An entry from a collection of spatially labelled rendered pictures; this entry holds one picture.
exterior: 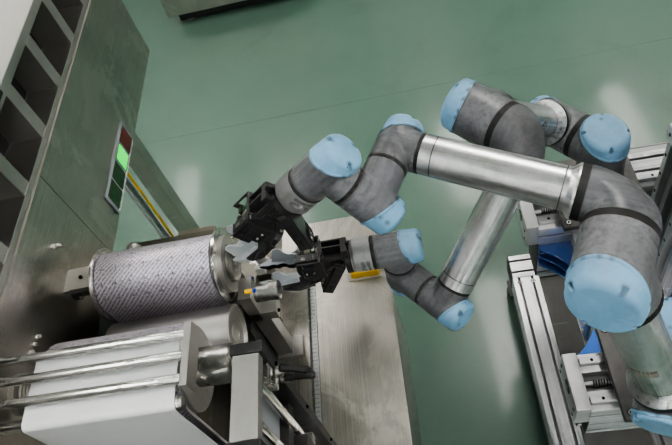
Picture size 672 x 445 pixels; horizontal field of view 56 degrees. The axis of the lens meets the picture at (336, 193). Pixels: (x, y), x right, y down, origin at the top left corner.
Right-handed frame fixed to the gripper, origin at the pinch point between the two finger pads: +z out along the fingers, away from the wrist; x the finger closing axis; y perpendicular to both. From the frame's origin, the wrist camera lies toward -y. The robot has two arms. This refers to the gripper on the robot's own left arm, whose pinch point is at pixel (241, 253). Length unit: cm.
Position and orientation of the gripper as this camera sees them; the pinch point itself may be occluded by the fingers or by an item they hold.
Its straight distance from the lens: 125.4
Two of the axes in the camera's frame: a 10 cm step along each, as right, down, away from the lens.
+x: 0.6, 7.8, -6.2
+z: -6.2, 5.2, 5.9
